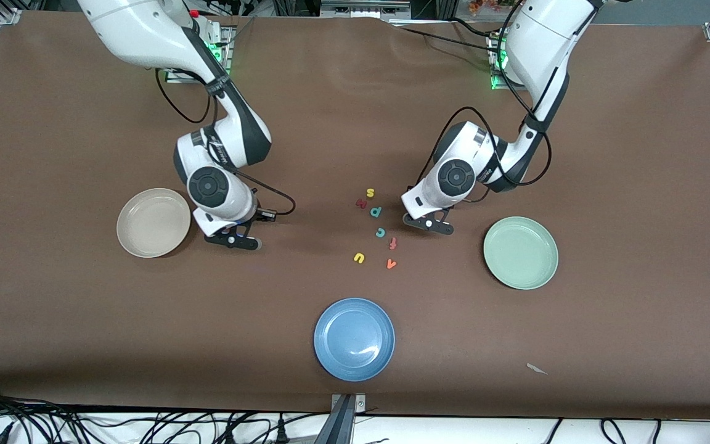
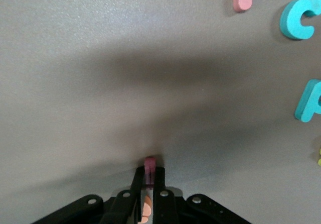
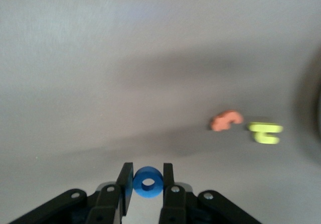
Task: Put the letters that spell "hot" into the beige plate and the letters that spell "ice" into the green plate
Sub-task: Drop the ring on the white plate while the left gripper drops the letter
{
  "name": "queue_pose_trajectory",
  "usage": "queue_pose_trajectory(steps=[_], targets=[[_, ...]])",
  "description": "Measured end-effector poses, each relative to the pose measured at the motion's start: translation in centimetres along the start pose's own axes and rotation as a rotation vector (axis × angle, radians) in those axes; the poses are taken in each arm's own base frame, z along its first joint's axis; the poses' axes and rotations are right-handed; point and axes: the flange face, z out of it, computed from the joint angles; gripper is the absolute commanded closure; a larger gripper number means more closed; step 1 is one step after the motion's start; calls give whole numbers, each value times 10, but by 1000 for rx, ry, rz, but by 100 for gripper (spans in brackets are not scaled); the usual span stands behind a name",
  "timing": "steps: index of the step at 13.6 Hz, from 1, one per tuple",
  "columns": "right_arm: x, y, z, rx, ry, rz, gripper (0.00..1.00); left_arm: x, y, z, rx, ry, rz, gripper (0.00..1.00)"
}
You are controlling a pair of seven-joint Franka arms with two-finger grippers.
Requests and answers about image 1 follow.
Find pale green plate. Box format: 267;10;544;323
483;216;560;290

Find blue plate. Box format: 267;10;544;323
313;297;396;382

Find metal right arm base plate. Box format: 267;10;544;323
166;18;233;84

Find grey metal rail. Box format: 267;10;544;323
321;0;411;18

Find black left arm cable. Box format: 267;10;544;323
414;0;553;189

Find long black table cable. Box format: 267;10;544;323
392;25;497;52

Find grey metal table bracket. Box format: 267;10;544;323
315;393;367;444

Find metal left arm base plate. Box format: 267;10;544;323
488;34;522;92

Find beige brown plate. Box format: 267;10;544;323
116;187;192;258

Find short black table cable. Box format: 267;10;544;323
452;17;492;36

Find brown table cover mat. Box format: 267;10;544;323
0;11;710;421

